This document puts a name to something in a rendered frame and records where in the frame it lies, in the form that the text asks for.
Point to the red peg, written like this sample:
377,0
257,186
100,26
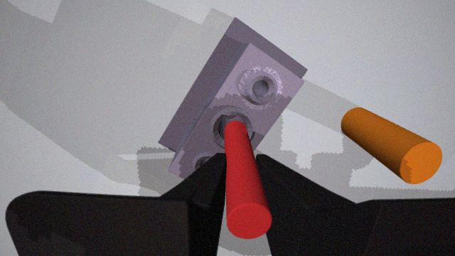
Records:
247,209

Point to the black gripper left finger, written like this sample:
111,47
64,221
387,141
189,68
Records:
184,221

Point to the orange cylinder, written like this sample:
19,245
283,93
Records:
410,156

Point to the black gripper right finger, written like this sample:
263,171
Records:
309,220

